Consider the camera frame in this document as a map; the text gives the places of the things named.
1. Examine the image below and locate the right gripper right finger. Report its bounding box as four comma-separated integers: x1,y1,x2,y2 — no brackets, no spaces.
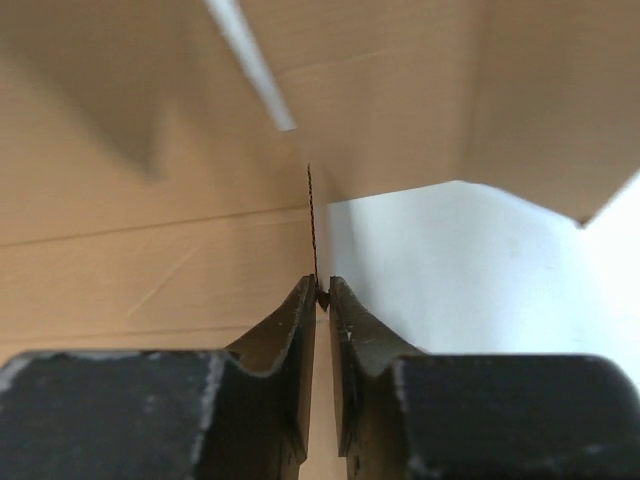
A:
329,276,639,479

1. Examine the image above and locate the brown cardboard box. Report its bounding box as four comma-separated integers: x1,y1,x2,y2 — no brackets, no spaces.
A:
1,1,639,479

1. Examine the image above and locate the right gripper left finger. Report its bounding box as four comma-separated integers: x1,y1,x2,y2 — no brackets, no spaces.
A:
1,276,316,479

